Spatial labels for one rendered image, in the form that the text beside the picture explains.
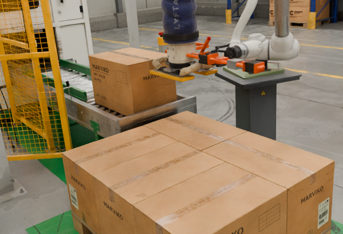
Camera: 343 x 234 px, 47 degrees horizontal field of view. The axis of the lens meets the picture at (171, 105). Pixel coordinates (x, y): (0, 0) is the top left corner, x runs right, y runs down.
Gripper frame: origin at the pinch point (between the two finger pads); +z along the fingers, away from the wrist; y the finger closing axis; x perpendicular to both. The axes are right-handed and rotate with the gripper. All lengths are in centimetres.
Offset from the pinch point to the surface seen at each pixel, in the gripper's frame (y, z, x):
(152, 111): 45, 7, 57
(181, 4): -30.7, 5.2, 18.3
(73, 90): 43, 25, 152
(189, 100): 45, -27, 58
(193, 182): 50, 45, -34
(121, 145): 50, 47, 33
